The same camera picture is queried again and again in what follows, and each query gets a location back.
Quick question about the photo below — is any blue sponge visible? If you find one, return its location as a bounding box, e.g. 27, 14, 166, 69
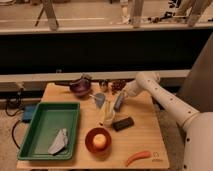
113, 92, 125, 112

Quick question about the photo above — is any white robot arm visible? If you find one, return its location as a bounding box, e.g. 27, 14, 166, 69
124, 72, 213, 171

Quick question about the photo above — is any dark grape bunch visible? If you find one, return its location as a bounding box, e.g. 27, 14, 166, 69
111, 80, 126, 94

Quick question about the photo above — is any blue-grey small scoop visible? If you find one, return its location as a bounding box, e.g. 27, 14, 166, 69
90, 93, 105, 108

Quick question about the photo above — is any black rectangular block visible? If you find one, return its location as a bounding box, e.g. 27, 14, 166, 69
112, 117, 134, 131

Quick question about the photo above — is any yellow round fruit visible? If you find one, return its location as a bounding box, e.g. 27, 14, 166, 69
93, 134, 107, 149

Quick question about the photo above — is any red-brown bowl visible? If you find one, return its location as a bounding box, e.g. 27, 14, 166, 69
85, 127, 111, 155

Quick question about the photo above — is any orange carrot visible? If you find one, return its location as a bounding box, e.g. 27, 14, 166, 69
125, 151, 151, 167

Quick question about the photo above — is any green plastic tray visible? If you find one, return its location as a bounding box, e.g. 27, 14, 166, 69
18, 102, 80, 161

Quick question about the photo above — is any grey folded cloth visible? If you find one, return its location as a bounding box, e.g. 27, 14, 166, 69
48, 128, 68, 155

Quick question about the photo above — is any blue box on floor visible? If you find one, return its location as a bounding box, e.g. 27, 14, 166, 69
22, 105, 36, 123

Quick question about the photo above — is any purple pot with handle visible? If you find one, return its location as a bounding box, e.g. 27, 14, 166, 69
56, 74, 92, 98

